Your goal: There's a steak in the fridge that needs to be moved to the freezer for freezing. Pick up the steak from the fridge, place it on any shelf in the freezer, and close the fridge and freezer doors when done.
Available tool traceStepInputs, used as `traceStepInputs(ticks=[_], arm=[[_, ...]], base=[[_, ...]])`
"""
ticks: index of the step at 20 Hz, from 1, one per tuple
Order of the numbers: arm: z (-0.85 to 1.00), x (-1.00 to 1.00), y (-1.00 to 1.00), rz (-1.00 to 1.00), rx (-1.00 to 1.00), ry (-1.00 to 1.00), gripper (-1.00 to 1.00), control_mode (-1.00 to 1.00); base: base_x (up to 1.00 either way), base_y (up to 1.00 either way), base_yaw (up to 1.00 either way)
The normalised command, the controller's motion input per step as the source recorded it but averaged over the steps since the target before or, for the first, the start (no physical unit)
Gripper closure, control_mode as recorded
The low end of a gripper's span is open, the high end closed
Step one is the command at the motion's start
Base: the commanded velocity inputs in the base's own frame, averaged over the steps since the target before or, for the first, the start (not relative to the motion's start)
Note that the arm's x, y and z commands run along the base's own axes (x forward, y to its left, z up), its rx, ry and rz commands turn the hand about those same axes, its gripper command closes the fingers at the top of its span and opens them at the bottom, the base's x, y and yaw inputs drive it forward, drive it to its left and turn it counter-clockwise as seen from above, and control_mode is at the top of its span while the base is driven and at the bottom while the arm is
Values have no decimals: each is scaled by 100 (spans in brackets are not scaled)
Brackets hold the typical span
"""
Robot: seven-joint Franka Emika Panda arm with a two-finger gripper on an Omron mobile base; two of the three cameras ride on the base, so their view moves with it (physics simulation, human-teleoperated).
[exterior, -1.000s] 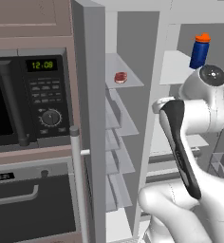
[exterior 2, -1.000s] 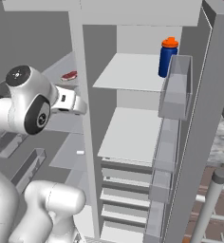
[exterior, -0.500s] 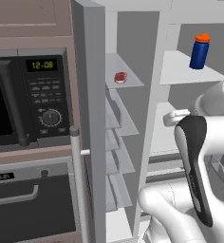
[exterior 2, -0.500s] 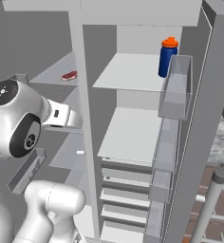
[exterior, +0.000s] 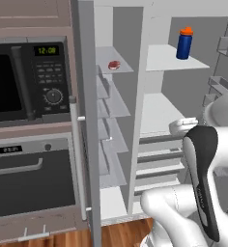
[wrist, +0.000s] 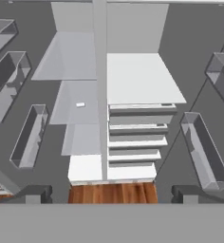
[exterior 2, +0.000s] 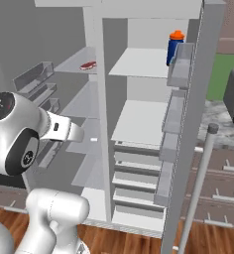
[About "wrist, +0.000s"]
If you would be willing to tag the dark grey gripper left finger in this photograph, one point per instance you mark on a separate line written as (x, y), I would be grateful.
(38, 191)

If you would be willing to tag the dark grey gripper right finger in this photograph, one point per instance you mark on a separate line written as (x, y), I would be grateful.
(185, 191)

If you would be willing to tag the white fridge drawer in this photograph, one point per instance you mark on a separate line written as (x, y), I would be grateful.
(131, 172)
(137, 129)
(133, 155)
(136, 143)
(139, 114)

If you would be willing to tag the white side-by-side fridge freezer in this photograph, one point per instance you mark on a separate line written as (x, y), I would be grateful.
(99, 63)

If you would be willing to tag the grey freezer door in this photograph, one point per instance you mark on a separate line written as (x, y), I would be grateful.
(38, 38)

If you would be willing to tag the grey fridge door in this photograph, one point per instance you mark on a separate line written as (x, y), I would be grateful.
(193, 38)

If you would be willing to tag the small white food item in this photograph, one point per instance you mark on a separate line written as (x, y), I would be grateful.
(80, 104)

